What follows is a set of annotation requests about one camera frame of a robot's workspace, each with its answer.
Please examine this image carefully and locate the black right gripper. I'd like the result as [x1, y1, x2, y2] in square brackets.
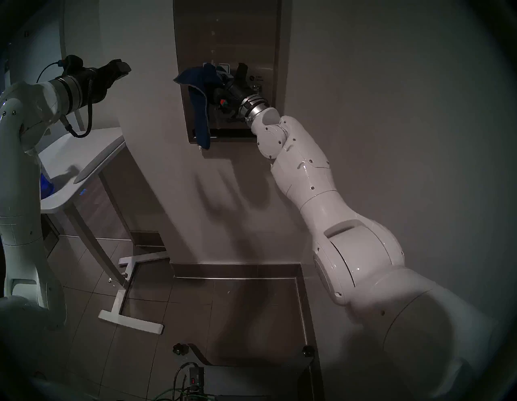
[214, 63, 251, 118]

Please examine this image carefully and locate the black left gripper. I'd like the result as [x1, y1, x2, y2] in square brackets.
[83, 59, 132, 106]

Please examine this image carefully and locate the dark blue cloth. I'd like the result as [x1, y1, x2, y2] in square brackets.
[174, 62, 233, 151]

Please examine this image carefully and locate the dark metal robot base platform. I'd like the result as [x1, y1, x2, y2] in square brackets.
[174, 343, 324, 401]

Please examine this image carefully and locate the white side table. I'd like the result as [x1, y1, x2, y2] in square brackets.
[36, 127, 168, 335]

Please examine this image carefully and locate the clear spray bottle blue liquid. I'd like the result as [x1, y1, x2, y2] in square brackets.
[38, 160, 55, 199]

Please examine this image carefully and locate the stainless steel wall dispenser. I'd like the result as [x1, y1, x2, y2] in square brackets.
[173, 0, 282, 143]

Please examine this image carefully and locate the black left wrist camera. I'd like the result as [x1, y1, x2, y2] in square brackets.
[59, 55, 84, 75]

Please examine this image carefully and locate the thick black left wrist cable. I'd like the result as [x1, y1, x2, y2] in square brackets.
[61, 103, 92, 139]

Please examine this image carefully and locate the thin black left camera cable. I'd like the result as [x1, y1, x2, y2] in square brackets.
[36, 61, 61, 83]

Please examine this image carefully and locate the black base cable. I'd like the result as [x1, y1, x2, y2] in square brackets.
[174, 363, 198, 395]

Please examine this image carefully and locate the green base cable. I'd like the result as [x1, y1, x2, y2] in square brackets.
[147, 387, 202, 401]

